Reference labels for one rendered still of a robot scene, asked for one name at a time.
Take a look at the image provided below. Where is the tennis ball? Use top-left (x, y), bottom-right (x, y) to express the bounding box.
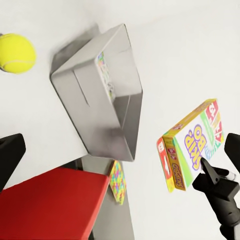
top-left (0, 33), bottom-right (37, 74)

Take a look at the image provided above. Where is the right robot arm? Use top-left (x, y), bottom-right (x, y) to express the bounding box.
top-left (192, 157), bottom-right (240, 240)

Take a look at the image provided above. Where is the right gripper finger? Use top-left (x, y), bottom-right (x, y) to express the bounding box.
top-left (200, 157), bottom-right (221, 186)
top-left (193, 172), bottom-right (213, 190)

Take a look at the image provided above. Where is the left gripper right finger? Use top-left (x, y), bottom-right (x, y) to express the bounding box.
top-left (224, 133), bottom-right (240, 173)

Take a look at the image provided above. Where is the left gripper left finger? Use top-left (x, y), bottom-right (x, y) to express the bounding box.
top-left (0, 133), bottom-right (26, 191)

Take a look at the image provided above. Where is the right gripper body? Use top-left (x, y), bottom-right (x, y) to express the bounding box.
top-left (192, 171), bottom-right (240, 215)

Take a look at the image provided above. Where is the jigsaw puzzle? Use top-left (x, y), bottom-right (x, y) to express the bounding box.
top-left (107, 160), bottom-right (127, 205)

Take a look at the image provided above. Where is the board game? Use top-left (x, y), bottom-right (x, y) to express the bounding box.
top-left (156, 98), bottom-right (224, 193)
top-left (97, 51), bottom-right (115, 97)

